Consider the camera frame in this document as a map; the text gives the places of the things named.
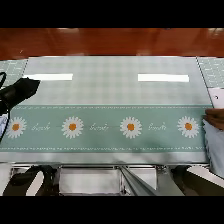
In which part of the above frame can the brown garment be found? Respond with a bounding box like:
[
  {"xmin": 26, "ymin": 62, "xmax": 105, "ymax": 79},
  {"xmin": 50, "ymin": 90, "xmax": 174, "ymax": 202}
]
[{"xmin": 203, "ymin": 108, "xmax": 224, "ymax": 132}]

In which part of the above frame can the pale garment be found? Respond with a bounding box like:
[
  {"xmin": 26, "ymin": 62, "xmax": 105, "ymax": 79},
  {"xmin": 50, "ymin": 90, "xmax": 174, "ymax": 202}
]
[{"xmin": 0, "ymin": 111, "xmax": 10, "ymax": 143}]

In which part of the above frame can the light blue garment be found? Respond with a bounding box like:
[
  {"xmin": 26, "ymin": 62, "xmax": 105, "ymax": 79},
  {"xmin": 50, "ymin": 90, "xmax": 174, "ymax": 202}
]
[{"xmin": 202, "ymin": 119, "xmax": 224, "ymax": 180}]

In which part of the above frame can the silver frame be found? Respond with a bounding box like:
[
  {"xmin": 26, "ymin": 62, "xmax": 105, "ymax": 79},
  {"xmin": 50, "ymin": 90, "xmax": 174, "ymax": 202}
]
[{"xmin": 0, "ymin": 162, "xmax": 224, "ymax": 197}]

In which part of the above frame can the black cable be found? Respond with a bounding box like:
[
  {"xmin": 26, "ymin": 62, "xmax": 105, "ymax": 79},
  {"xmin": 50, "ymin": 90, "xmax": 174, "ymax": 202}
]
[{"xmin": 0, "ymin": 71, "xmax": 8, "ymax": 90}]

